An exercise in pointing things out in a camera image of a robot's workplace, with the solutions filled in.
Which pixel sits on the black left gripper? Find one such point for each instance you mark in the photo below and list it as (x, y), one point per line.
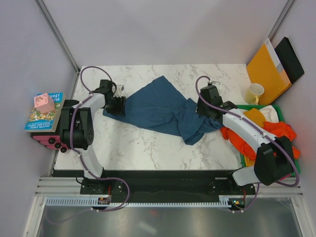
(120, 108)

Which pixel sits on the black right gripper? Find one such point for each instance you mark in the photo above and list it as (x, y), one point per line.
(199, 110)

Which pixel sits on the blue t shirt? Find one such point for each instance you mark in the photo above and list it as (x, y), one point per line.
(160, 107)

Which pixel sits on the orange t shirt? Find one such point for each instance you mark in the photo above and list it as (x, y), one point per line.
(279, 129)

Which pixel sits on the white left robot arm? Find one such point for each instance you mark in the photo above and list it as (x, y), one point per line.
(76, 123)

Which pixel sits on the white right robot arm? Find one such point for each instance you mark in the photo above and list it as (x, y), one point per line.
(274, 156)

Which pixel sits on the yellow mug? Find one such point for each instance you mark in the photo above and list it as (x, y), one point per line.
(253, 93)

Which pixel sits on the yellow t shirt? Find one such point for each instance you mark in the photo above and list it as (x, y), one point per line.
(258, 118)

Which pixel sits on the orange folder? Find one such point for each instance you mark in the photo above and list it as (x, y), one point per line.
(266, 69)

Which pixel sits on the white t shirt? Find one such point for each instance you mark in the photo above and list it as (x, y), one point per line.
(270, 114)

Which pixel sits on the pink dice cube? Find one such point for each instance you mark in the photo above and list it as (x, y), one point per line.
(44, 103)

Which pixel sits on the pink black dumbbell set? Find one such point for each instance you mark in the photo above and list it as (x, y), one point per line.
(51, 140)

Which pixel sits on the black flat box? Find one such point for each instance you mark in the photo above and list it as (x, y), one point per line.
(289, 60)

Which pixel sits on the blue paperback book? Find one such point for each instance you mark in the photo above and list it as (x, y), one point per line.
(48, 122)

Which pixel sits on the pink t shirt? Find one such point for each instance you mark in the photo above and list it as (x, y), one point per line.
(286, 176)

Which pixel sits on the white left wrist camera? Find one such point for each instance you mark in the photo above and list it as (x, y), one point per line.
(119, 90)

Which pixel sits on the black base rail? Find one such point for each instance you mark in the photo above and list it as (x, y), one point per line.
(165, 185)

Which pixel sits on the white cable duct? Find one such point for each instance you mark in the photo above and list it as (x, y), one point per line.
(223, 202)

